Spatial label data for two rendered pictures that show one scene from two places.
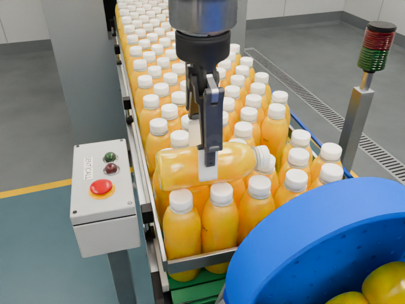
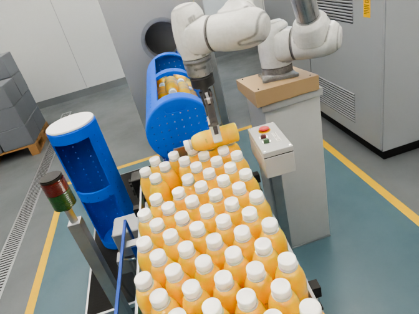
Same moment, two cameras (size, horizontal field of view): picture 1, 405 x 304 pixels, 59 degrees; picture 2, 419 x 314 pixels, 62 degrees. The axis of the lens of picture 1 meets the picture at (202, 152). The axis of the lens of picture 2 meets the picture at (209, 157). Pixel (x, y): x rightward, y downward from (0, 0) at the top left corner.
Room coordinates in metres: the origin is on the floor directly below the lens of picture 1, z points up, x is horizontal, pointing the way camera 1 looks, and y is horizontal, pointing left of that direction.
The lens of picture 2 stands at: (1.56, 0.20, 1.67)
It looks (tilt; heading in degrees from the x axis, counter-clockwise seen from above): 29 degrees down; 193
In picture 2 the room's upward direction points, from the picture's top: 15 degrees counter-clockwise
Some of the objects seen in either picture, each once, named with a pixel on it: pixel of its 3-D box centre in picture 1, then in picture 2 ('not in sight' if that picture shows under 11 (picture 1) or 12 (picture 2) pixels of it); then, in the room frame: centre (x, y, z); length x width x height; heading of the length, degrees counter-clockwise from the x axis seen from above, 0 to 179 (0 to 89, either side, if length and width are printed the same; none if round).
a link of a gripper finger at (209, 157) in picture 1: (211, 155); not in sight; (0.43, -0.01, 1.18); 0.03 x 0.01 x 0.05; 14
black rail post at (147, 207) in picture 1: (147, 221); (257, 182); (0.53, 0.11, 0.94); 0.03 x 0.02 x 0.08; 14
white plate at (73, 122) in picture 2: not in sight; (70, 123); (-0.17, -0.94, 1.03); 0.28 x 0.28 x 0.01
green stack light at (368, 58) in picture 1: (373, 56); (62, 198); (0.83, -0.41, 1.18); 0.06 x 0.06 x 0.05
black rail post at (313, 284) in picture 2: (128, 109); (315, 295); (1.02, 0.24, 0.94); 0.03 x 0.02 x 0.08; 14
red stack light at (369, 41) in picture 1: (378, 37); (54, 185); (0.83, -0.41, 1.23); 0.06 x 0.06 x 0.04
